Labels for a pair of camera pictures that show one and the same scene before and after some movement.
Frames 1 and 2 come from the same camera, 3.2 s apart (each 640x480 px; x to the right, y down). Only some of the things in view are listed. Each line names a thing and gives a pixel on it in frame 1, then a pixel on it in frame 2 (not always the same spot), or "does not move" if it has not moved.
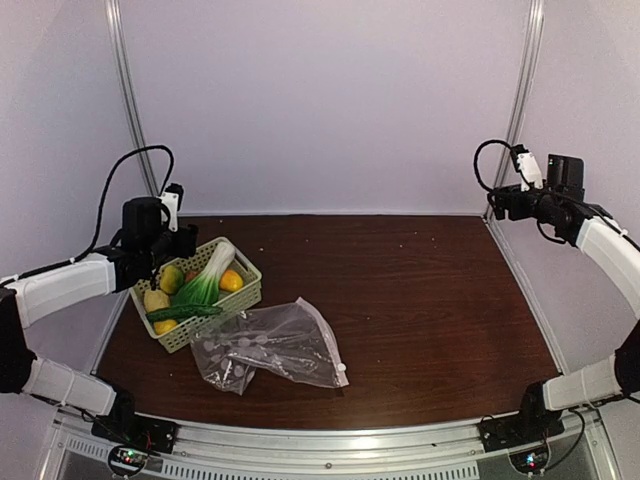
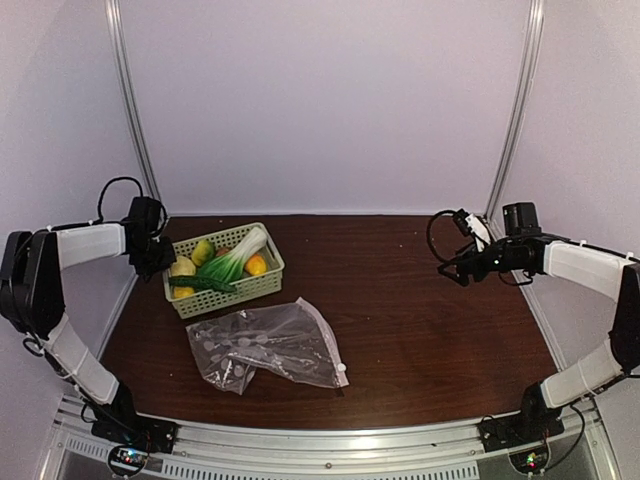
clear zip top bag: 290,341 does not move
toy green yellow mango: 171,279 → 203,252
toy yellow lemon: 163,326 → 183,292
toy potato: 155,300 → 183,266
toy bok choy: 204,289 → 228,264
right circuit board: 530,460 does not move
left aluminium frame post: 116,20 does not move
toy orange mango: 230,280 → 255,264
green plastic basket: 228,302 → 191,305
